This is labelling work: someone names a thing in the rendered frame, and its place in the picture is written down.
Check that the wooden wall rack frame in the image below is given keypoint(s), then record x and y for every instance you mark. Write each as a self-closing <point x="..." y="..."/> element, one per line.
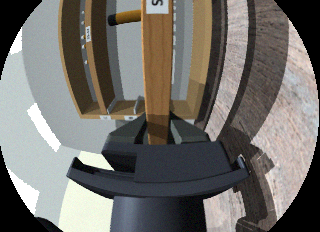
<point x="68" y="27"/>

